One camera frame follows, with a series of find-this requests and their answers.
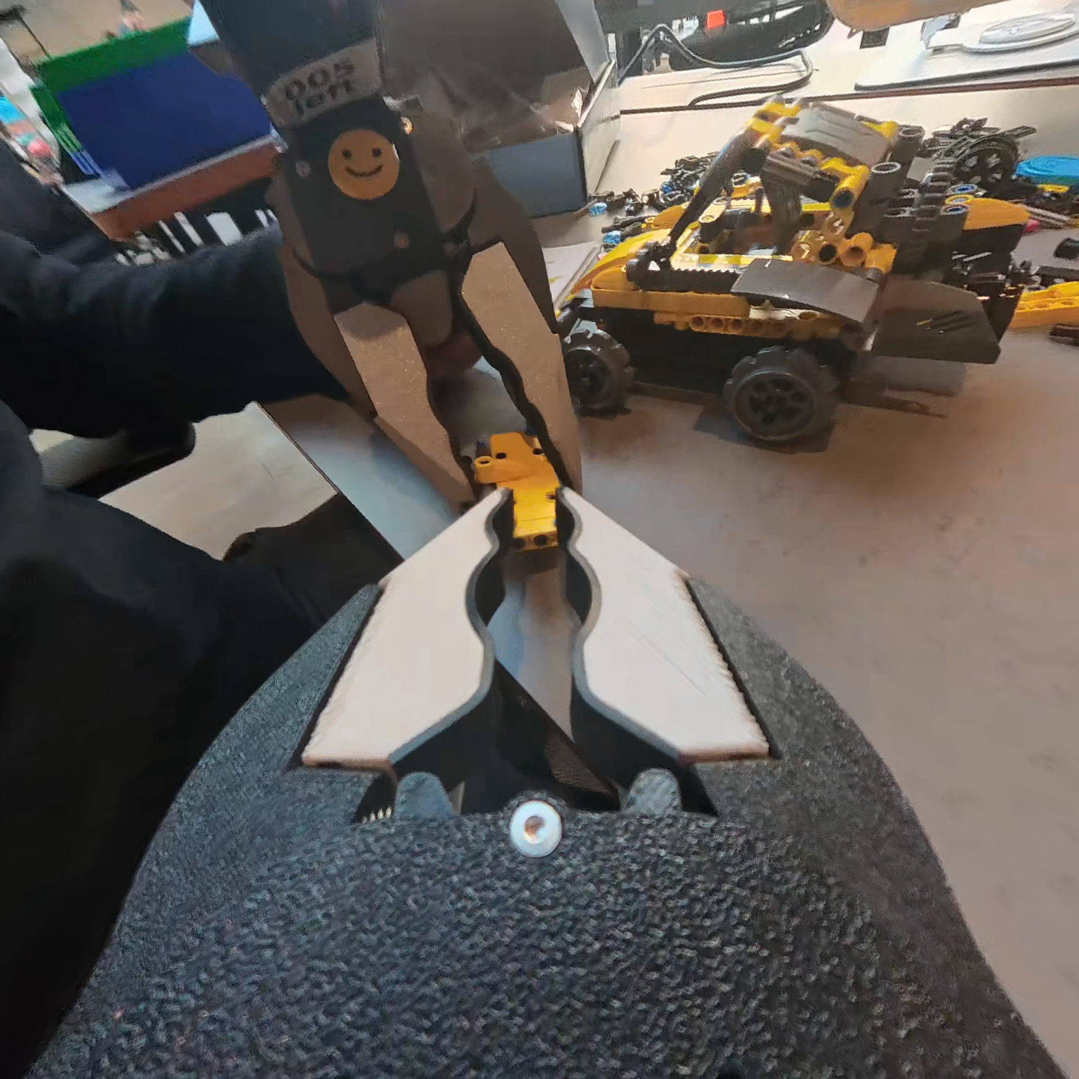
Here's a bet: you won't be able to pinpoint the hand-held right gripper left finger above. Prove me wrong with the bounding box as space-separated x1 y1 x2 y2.
301 489 515 797

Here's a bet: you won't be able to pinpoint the person's left forearm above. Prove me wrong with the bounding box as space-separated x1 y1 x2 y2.
0 228 347 439

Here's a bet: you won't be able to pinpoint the person's left hand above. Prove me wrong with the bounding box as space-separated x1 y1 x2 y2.
395 274 483 384

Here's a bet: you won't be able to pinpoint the yellow toy brick car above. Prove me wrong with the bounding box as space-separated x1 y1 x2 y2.
556 97 1033 448

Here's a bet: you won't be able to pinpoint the black cable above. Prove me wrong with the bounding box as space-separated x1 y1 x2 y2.
624 42 819 115

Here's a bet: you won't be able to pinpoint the clear plastic bag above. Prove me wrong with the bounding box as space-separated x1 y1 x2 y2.
438 17 591 136

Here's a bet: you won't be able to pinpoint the pile of dark small bricks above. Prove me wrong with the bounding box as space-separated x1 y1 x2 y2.
582 150 760 246

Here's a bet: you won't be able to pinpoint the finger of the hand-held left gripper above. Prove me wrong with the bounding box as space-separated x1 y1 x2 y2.
333 299 477 514
457 240 585 496

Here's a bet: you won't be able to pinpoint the person's dark clothed body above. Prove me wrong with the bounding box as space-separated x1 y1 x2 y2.
0 396 401 1079

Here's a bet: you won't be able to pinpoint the dark blue cardboard box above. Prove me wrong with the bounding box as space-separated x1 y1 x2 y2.
383 0 625 219

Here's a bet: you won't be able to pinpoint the cluster of yellow beams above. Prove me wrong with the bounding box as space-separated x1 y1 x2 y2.
1007 282 1079 332

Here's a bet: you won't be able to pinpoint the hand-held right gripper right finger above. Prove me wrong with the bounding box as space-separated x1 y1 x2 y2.
558 487 774 806

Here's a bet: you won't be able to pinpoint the yellow brick subassembly blue pins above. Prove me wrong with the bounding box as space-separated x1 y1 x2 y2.
470 432 564 551

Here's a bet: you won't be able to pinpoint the grey desk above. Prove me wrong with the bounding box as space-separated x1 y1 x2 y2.
261 17 1079 1046

